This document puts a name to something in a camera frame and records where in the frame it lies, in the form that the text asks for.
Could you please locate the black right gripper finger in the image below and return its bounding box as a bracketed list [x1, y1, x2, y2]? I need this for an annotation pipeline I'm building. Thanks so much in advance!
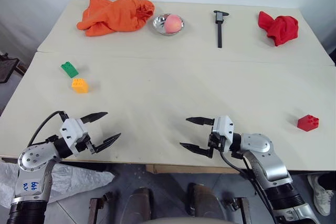
[185, 116, 215, 127]
[179, 142, 214, 159]

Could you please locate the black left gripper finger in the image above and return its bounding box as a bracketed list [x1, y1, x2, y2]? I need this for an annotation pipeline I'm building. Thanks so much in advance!
[92, 133, 122, 155]
[79, 111, 109, 125]

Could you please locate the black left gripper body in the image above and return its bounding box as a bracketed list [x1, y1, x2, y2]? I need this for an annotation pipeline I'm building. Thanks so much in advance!
[75, 136, 97, 156]

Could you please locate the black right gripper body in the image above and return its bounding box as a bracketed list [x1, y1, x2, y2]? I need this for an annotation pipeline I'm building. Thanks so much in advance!
[207, 132, 225, 154]

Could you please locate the orange toy brick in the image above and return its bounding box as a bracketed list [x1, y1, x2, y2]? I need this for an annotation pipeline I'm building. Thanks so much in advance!
[71, 78, 90, 94]

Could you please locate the white plastic bag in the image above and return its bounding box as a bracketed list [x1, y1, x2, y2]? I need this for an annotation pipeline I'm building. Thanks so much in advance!
[0, 160, 116, 209]

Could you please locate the dark brown rounded shape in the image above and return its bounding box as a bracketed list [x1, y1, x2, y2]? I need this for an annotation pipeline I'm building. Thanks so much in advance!
[185, 183, 227, 220]
[129, 186, 153, 221]

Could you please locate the green toy brick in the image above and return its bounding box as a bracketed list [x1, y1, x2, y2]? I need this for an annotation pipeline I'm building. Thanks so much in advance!
[60, 61, 79, 79]

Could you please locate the black vernier caliper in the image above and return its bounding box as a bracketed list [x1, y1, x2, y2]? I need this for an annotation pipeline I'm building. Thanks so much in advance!
[213, 10, 230, 49]

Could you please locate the red toy brick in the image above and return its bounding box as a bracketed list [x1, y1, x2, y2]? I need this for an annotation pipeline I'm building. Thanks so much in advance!
[297, 114, 320, 132]

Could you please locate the dark mesh chair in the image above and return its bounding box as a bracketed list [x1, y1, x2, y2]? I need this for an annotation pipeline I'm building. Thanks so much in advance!
[0, 51, 27, 84]

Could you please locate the pink peach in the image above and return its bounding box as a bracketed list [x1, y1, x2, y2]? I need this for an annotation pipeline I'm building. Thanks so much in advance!
[164, 14, 183, 34]

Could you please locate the orange cloth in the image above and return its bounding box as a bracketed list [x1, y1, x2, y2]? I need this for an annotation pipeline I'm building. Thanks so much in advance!
[76, 0, 155, 37]

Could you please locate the silver metal bowl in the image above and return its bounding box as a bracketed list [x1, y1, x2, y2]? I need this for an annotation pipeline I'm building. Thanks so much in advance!
[150, 13, 186, 37]

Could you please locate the white sneaker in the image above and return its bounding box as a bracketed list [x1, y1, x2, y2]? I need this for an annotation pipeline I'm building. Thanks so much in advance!
[307, 173, 335, 217]

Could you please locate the dark trouser leg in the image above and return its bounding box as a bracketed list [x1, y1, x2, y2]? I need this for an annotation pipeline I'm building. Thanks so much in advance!
[318, 172, 336, 192]

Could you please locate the red cloth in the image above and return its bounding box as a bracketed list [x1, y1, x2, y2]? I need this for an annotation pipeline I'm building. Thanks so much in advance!
[257, 10, 300, 47]

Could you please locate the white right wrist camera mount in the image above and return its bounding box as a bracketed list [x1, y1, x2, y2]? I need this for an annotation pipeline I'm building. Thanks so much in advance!
[211, 115, 235, 144]

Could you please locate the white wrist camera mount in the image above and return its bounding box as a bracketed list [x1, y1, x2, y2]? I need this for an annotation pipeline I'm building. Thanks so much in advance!
[211, 115, 235, 144]
[58, 118, 89, 157]

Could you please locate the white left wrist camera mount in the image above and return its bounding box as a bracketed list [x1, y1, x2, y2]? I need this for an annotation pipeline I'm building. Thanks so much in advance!
[58, 118, 89, 157]

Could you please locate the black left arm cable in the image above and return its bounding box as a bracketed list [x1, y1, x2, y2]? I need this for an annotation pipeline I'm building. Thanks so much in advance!
[27, 110, 69, 148]

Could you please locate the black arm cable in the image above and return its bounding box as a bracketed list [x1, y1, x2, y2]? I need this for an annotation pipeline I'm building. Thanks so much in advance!
[218, 150, 279, 224]
[27, 110, 69, 148]

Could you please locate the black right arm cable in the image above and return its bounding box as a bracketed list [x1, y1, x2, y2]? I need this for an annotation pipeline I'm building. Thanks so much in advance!
[218, 150, 279, 224]

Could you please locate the dark metal bracket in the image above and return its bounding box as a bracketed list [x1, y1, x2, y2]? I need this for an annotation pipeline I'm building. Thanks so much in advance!
[87, 191, 118, 224]
[225, 196, 252, 220]

